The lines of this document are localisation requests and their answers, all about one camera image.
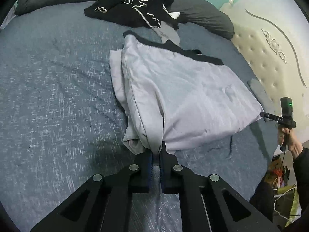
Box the person's right hand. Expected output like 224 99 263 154
277 126 303 153

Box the black printed hoodie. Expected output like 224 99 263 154
84 0 186 31

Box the folded grey cloth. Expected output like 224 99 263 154
247 78 276 112

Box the person's right forearm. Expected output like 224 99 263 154
291 147 309 223

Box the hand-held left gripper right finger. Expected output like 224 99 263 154
158 141 282 232

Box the yellow-green object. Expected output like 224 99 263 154
285 186 301 226

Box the dark grey long pillow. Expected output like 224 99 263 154
13 0 235 40

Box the grey jacket with black lining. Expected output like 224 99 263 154
109 30 265 155

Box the grey cloth piece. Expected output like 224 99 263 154
154 20 181 47

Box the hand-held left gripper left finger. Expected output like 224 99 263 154
30 148 155 232

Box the cream tufted headboard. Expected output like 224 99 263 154
219 0 309 150

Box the cardboard box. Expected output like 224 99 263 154
269 156 282 174

